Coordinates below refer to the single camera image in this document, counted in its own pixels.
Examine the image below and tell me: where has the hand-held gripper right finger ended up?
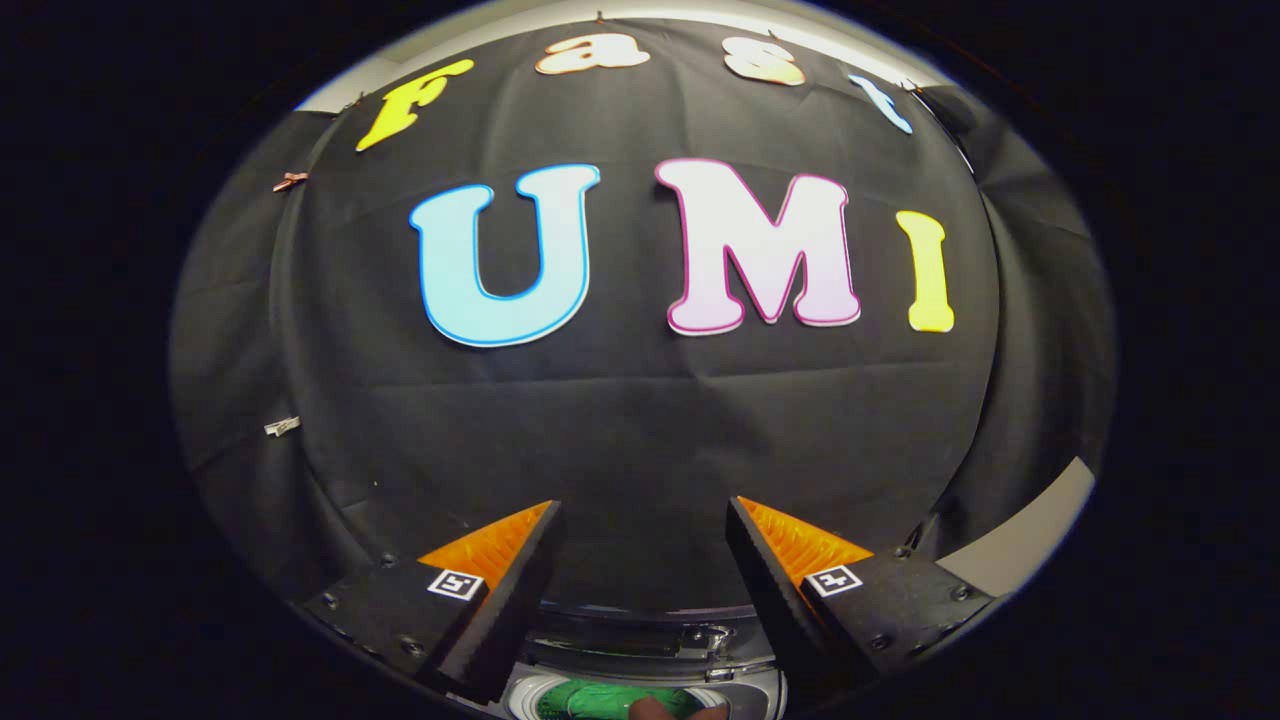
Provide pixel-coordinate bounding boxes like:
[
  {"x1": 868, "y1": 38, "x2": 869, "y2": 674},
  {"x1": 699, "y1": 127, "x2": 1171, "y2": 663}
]
[{"x1": 724, "y1": 497, "x2": 996, "y2": 703}]

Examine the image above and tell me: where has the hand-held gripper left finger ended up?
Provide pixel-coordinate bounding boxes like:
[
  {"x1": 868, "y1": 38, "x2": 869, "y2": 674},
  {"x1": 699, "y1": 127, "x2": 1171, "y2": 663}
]
[{"x1": 300, "y1": 500, "x2": 563, "y2": 706}]

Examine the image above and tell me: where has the green polo shirt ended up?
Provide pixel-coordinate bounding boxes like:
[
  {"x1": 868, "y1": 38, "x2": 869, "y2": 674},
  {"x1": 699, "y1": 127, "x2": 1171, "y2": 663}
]
[{"x1": 535, "y1": 678, "x2": 706, "y2": 720}]

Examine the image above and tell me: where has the small grey washing machine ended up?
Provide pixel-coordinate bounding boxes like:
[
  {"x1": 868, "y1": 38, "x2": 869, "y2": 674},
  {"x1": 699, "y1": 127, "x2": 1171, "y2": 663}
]
[{"x1": 450, "y1": 600, "x2": 791, "y2": 720}]

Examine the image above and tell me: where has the black backdrop cloth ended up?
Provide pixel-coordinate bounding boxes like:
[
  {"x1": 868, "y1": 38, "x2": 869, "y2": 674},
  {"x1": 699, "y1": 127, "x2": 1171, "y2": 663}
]
[{"x1": 170, "y1": 18, "x2": 1116, "y2": 616}]

